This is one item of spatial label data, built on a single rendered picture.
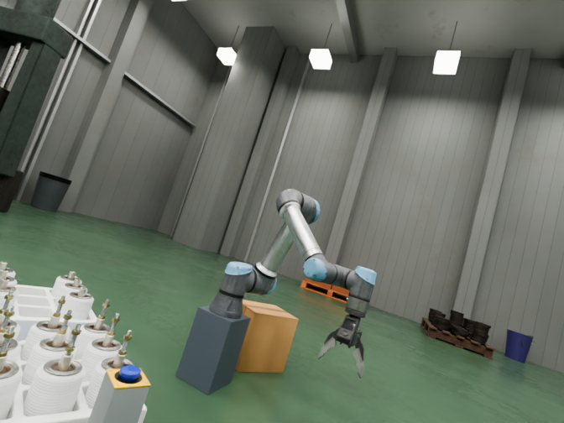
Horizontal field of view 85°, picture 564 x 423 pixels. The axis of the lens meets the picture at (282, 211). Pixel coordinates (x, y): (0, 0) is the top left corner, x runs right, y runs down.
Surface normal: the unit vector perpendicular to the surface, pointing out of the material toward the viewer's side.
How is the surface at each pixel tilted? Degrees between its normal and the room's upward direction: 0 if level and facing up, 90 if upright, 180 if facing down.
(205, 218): 90
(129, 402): 90
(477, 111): 90
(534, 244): 90
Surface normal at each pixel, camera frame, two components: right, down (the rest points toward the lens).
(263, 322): 0.56, 0.07
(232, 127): -0.36, -0.22
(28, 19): -0.08, -0.14
